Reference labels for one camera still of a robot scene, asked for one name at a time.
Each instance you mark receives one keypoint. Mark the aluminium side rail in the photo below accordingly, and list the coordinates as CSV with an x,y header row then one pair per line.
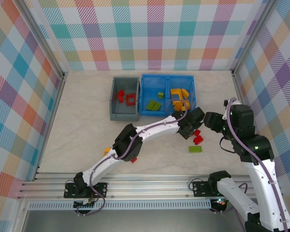
x,y
238,87
50,120

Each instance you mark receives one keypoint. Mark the aluminium upright post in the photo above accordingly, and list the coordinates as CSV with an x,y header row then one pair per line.
x,y
44,36
253,36

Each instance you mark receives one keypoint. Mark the red slope lego brick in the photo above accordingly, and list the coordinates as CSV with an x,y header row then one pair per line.
x,y
120,99

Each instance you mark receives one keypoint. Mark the small circuit board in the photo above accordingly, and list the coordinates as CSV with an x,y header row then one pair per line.
x,y
87,201

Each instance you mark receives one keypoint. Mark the circuit board with lights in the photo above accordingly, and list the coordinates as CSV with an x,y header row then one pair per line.
x,y
220,201

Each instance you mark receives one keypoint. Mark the red arch lego brick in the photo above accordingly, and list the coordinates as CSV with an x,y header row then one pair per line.
x,y
121,93

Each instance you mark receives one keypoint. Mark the grey plastic bin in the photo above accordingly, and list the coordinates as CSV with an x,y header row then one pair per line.
x,y
125,112

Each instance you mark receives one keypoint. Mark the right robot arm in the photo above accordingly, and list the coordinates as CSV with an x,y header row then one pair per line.
x,y
261,191

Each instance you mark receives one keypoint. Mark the orange lego brick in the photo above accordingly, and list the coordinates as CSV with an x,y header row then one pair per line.
x,y
177,105

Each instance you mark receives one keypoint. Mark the small green lego brick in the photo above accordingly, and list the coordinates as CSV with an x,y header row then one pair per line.
x,y
161,95

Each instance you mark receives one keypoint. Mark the small red lego brick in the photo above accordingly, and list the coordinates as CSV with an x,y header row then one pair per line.
x,y
198,140

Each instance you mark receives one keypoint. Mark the blue two-compartment plastic bin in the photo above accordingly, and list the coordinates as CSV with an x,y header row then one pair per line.
x,y
154,84

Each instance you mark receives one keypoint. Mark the wide green lego brick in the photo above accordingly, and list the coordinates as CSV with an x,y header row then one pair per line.
x,y
153,105

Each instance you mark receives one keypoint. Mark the long red lego brick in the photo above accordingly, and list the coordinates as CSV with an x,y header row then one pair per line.
x,y
134,160

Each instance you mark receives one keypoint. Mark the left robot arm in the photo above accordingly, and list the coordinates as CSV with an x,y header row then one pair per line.
x,y
106,164

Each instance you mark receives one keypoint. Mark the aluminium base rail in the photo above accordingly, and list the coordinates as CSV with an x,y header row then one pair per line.
x,y
147,188

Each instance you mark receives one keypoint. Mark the yellow round lego piece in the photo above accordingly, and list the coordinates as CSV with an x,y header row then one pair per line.
x,y
107,151

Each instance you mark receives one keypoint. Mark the yellow slope lego brick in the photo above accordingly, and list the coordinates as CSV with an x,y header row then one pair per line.
x,y
185,93

